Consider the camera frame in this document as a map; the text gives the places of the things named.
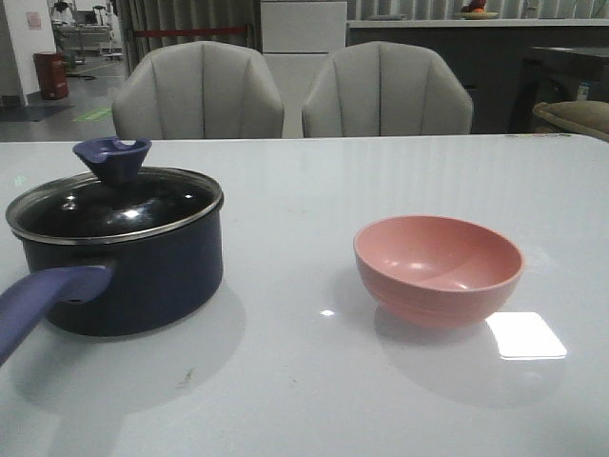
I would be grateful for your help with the pink bowl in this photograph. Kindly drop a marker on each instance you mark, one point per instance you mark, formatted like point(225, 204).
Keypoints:
point(435, 271)

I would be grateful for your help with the glass pot lid purple knob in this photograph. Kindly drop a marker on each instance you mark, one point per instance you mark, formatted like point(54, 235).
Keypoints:
point(117, 200)

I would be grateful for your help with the right grey upholstered chair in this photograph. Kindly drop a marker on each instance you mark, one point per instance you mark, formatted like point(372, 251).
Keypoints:
point(385, 89)

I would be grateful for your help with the grey upholstered chair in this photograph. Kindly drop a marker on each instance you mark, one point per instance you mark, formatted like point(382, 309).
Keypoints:
point(385, 89)
point(200, 90)

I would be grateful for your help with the left grey upholstered chair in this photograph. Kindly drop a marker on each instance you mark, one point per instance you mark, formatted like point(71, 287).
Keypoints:
point(200, 90)

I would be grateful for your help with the white refrigerator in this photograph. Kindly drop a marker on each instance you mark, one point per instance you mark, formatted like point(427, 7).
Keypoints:
point(296, 36)

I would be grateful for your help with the red belt stanchion barrier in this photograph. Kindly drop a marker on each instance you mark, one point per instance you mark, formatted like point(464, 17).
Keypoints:
point(243, 30)

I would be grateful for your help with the dark kitchen counter cabinet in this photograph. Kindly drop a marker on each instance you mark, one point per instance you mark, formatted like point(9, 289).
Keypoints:
point(485, 55)

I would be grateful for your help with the grey pleated curtain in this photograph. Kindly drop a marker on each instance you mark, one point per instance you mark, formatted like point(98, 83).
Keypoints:
point(184, 15)

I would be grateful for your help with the fruit plate on counter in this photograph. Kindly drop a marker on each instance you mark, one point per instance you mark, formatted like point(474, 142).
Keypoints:
point(476, 10)

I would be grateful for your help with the dark side table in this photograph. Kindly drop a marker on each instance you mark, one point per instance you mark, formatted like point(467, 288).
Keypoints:
point(552, 75)

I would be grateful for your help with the red trash bin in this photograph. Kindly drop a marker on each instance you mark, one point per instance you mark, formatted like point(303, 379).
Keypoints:
point(51, 74)

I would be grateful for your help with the dark blue saucepan purple handle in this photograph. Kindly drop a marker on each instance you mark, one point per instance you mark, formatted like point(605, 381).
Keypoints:
point(116, 289)

